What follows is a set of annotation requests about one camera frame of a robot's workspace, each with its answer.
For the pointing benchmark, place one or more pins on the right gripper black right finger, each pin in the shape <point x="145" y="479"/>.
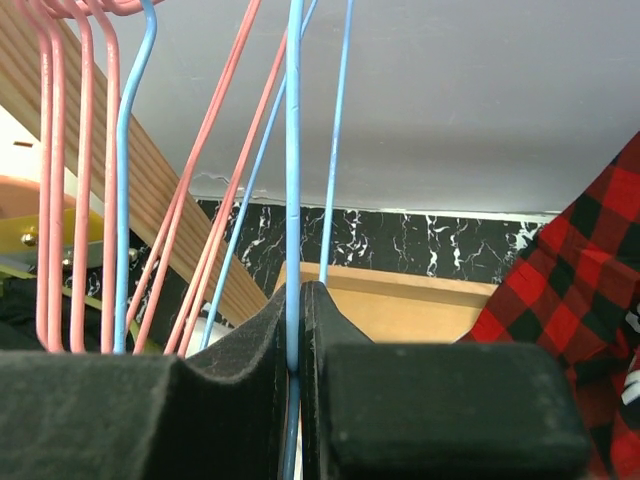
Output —
<point x="430" y="411"/>

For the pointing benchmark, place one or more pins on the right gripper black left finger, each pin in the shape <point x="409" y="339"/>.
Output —
<point x="219" y="414"/>

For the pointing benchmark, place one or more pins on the blue wire hanger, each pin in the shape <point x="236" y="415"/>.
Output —
<point x="166" y="236"/>
<point x="292" y="120"/>

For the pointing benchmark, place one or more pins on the white shirt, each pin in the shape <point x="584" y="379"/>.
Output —
<point x="218" y="331"/>

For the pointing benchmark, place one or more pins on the red black plaid shirt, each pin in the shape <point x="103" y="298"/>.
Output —
<point x="574" y="290"/>

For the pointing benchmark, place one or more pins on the black garment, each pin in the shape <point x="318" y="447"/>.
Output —
<point x="20" y="310"/>

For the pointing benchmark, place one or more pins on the cream orange yellow cylinder container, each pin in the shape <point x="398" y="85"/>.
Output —
<point x="20" y="192"/>

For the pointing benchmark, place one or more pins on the wooden clothes rack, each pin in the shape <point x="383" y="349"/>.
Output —
<point x="387" y="307"/>

